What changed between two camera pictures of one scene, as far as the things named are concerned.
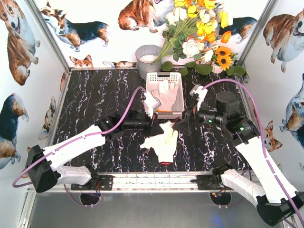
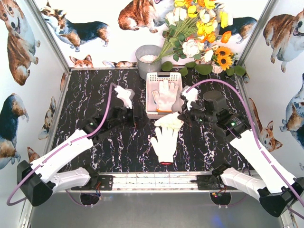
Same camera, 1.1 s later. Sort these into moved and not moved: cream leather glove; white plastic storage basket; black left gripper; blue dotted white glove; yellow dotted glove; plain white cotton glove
Moved: black left gripper; cream leather glove
Not moved: white plastic storage basket; yellow dotted glove; plain white cotton glove; blue dotted white glove
